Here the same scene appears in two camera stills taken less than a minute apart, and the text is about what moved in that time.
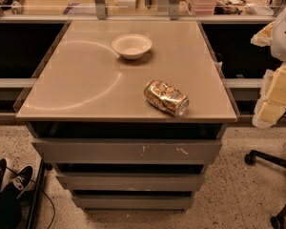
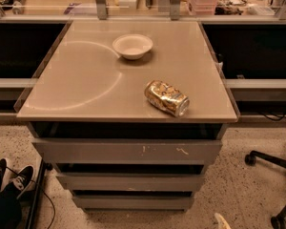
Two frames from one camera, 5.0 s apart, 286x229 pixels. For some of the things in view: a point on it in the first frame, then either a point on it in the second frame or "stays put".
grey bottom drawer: x=133 y=201 stays put
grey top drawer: x=76 y=151 stays put
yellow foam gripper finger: x=276 y=94 -> x=221 y=221
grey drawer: x=132 y=180 stays put
